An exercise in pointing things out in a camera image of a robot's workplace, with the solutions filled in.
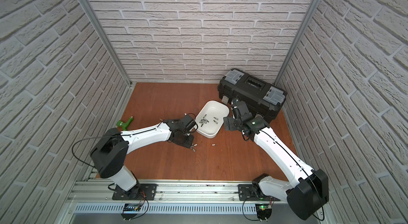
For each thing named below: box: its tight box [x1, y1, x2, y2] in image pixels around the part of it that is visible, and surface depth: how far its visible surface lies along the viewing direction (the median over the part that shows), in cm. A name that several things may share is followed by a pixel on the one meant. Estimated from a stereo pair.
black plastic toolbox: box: [217, 68, 288, 123], surface depth 97 cm
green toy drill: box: [115, 115, 134, 131], surface depth 97 cm
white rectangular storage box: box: [195, 99, 231, 139], surface depth 102 cm
